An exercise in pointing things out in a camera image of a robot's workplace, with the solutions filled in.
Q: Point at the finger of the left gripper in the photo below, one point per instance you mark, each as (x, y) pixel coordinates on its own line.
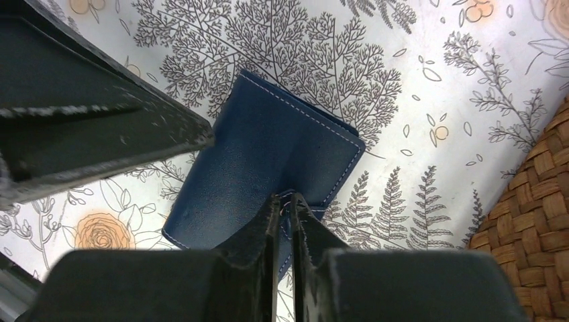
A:
(70, 114)

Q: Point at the blue leather card holder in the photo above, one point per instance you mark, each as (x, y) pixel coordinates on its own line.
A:
(267, 142)

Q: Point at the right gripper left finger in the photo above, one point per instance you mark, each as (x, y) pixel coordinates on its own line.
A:
(235, 281)

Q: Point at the floral table mat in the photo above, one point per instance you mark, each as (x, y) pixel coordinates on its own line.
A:
(449, 97)

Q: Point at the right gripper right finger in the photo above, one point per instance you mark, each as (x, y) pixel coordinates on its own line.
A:
(334, 282)

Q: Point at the woven wicker divided basket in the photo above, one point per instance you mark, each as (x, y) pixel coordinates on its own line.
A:
(527, 230)

